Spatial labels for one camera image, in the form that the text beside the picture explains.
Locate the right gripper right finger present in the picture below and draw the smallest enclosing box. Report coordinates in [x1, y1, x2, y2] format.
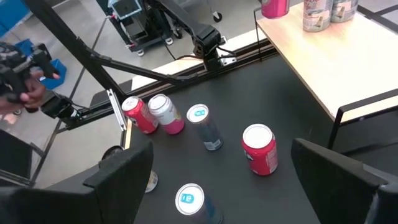
[290, 137, 389, 224]

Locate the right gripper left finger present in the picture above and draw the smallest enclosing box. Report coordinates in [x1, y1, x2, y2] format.
[83, 139, 155, 224]

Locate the white pink soda can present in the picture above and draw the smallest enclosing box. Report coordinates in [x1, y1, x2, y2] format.
[260, 0, 290, 20]
[147, 93, 186, 136]

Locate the red soda can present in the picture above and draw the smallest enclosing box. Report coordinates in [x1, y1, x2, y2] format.
[121, 95, 159, 135]

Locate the silver blue Red Bull can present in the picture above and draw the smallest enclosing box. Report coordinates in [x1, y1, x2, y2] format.
[185, 103, 224, 152]
[174, 182, 224, 224]

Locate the orange Fanta can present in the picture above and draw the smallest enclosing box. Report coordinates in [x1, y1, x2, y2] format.
[241, 123, 279, 177]

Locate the black table mat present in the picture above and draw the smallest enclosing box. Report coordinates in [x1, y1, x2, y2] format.
[129, 52, 398, 224]

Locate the blue plastic bin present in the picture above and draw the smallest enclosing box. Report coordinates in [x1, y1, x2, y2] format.
[14, 39, 68, 91]
[0, 0, 32, 38]

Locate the person's hand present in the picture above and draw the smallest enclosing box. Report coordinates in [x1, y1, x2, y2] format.
[0, 70, 60, 114]

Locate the black equipment cart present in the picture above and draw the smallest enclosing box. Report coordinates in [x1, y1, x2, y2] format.
[96, 0, 187, 57]

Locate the black frame strut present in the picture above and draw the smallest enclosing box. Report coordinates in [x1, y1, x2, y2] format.
[86, 49, 200, 90]

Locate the wooden shelf with black frame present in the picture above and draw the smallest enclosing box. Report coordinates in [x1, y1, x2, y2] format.
[253, 1, 398, 150]

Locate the black gantry post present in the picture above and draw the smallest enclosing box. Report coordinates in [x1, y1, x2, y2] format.
[23, 0, 128, 102]

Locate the black frame rail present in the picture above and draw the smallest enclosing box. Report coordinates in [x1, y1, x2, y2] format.
[62, 39, 279, 130]

